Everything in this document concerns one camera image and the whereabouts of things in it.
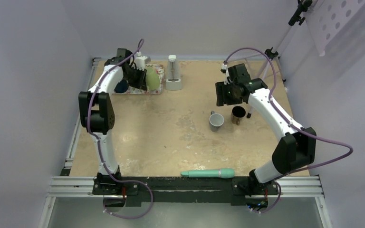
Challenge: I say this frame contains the purple cable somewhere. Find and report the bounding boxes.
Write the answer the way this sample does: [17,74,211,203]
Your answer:
[221,47,354,215]
[86,38,154,221]

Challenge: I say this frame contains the grey mug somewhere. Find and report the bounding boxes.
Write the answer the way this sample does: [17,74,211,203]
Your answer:
[209,111,224,132]

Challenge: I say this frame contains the white metronome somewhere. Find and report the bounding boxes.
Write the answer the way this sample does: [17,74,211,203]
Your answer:
[165,55,183,91]

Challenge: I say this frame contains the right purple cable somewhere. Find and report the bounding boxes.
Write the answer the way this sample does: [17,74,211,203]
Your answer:
[221,47,354,215]

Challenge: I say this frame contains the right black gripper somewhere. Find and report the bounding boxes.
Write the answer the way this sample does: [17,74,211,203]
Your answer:
[216,81,242,106]

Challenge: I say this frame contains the perforated music stand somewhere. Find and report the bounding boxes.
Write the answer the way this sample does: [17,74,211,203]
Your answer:
[238,0,365,122]

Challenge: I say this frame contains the aluminium frame rail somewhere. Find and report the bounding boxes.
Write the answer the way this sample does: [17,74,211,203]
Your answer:
[40,61,332,228]

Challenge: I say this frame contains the brown mug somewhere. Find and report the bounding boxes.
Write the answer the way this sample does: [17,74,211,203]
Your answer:
[231,106,247,125]

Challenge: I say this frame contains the green mug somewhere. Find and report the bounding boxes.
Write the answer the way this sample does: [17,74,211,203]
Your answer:
[145,67,161,91]

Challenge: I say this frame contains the floral tray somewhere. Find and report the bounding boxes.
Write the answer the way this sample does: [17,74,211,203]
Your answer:
[113,64,164,95]

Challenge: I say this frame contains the dark blue mug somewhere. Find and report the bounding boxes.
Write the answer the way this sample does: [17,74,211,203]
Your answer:
[114,80,129,94]

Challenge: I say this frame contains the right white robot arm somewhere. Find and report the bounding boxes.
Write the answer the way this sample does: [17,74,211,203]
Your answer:
[215,64,316,193]

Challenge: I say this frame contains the teal cylindrical tool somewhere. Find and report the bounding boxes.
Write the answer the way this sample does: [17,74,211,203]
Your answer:
[180,168,235,179]

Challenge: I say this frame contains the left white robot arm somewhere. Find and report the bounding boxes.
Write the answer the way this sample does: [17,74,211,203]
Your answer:
[78,48,151,194]

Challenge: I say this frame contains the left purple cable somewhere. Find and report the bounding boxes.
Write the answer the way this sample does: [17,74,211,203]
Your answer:
[86,38,154,221]

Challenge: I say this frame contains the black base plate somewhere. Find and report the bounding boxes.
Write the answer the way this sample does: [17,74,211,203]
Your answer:
[92,175,279,207]

